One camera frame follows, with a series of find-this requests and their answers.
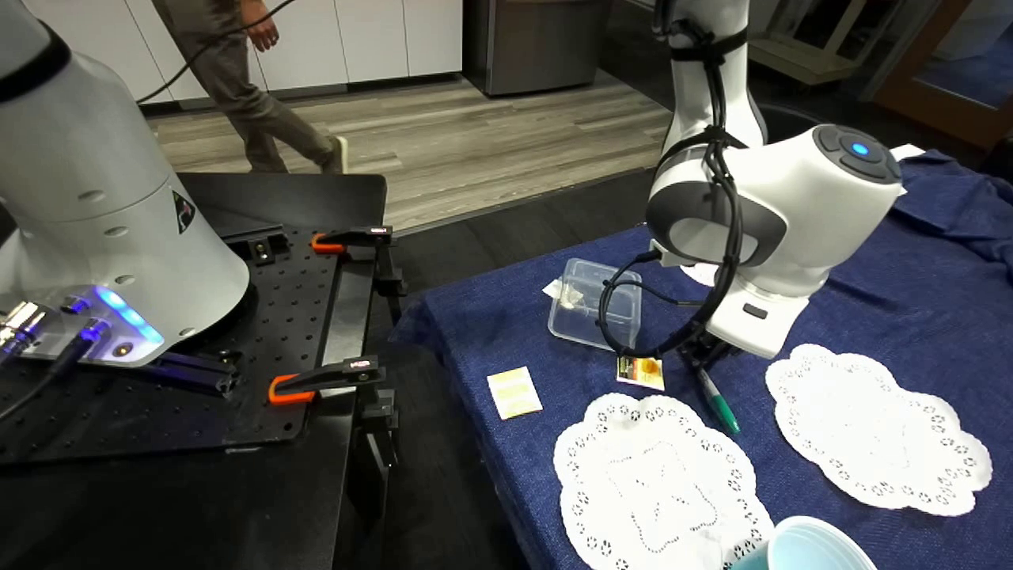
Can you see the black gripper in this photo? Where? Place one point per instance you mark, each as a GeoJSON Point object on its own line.
{"type": "Point", "coordinates": [703, 352]}

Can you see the green capped grey marker pen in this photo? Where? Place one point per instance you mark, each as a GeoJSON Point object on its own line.
{"type": "Point", "coordinates": [723, 414]}

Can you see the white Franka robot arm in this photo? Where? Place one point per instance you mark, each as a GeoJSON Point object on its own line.
{"type": "Point", "coordinates": [824, 210]}

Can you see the teal plastic cup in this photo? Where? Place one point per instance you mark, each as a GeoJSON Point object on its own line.
{"type": "Point", "coordinates": [808, 545]}

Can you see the orange tea bag packet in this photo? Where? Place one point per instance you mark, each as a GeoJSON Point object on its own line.
{"type": "Point", "coordinates": [641, 371]}

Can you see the clear plastic lidded container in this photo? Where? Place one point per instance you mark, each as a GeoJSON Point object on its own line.
{"type": "Point", "coordinates": [581, 302]}

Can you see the white paper lace doily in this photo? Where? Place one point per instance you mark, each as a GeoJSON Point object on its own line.
{"type": "Point", "coordinates": [653, 486]}
{"type": "Point", "coordinates": [876, 433]}

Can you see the white paper scrap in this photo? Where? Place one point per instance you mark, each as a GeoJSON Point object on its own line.
{"type": "Point", "coordinates": [551, 288]}

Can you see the pale cream paper sachet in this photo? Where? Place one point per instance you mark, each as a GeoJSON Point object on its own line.
{"type": "Point", "coordinates": [513, 394]}

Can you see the navy blue tablecloth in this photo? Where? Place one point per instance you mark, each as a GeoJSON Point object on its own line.
{"type": "Point", "coordinates": [896, 306]}

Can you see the white board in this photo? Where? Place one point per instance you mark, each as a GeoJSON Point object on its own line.
{"type": "Point", "coordinates": [907, 154]}

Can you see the navy blue collared shirt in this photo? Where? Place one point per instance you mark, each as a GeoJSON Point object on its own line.
{"type": "Point", "coordinates": [960, 210]}

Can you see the stainless steel appliance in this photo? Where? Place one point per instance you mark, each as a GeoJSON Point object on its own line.
{"type": "Point", "coordinates": [534, 50]}

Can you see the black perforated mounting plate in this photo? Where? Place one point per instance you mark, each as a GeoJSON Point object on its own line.
{"type": "Point", "coordinates": [286, 318]}

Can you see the white cabinets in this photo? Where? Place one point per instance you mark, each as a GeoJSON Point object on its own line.
{"type": "Point", "coordinates": [369, 36]}

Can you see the black robot cart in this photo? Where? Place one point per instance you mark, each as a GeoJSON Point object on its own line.
{"type": "Point", "coordinates": [210, 518]}

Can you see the person in khaki trousers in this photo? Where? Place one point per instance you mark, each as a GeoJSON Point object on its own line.
{"type": "Point", "coordinates": [225, 74]}

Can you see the wooden door frame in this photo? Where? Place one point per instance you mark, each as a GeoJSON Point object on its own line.
{"type": "Point", "coordinates": [951, 107]}

